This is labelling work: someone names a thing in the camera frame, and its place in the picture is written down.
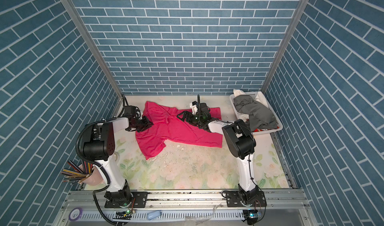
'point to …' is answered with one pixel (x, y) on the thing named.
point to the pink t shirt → (167, 126)
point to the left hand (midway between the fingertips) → (152, 122)
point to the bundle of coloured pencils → (78, 174)
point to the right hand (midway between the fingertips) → (180, 116)
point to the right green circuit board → (251, 215)
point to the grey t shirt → (260, 117)
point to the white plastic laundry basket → (253, 95)
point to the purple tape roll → (75, 214)
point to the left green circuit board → (122, 215)
